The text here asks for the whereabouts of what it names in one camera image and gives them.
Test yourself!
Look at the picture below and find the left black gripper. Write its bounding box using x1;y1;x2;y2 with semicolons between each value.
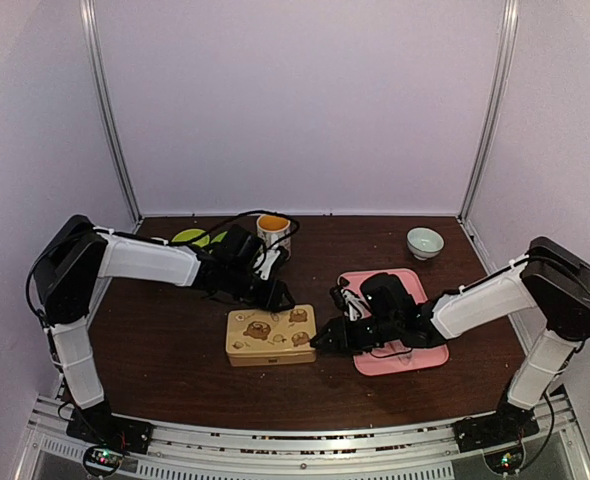
224;263;295;313

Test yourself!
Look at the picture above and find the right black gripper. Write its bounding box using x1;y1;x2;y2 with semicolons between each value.
310;315;401;357

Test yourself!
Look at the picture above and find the bear print tin lid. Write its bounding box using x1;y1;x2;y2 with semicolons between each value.
225;304;317;353

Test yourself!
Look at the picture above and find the beige tin box base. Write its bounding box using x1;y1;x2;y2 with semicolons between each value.
227;350;317;367

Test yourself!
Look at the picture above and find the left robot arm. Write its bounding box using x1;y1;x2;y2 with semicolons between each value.
25;214;296;444

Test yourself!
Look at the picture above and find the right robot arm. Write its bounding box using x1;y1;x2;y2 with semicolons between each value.
310;237;590;442

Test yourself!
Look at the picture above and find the pink plastic tray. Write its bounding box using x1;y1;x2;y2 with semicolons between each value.
338;268;450;377

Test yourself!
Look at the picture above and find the white floral mug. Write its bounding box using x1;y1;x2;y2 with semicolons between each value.
256;213;293;261

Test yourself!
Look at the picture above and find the green saucer plate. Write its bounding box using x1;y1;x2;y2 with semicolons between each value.
209;231;227;246

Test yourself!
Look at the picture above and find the green small bowl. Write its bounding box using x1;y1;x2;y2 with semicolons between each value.
171;228;210;247

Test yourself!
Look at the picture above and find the pale celadon tea bowl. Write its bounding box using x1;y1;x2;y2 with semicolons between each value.
406;227;445;261

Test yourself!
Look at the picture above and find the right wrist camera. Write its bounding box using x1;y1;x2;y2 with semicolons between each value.
329;286;371;322

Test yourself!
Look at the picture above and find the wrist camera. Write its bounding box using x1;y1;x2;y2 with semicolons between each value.
253;245;290;280
329;286;371;322

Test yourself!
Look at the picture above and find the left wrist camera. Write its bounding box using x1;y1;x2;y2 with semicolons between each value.
253;245;290;280

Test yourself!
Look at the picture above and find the aluminium front rail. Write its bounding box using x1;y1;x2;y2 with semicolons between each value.
16;392;590;480

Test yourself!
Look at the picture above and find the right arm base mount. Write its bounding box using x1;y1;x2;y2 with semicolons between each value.
452;412;540;476

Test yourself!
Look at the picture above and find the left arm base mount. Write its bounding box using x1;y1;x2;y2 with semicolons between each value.
66;412;154;479

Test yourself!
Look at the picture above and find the right aluminium frame post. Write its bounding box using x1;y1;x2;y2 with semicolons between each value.
458;0;520;224

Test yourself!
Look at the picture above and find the aluminium frame post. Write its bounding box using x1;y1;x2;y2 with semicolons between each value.
458;0;520;224
79;0;143;224

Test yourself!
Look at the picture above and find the left aluminium frame post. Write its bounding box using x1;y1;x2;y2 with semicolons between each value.
79;0;143;224

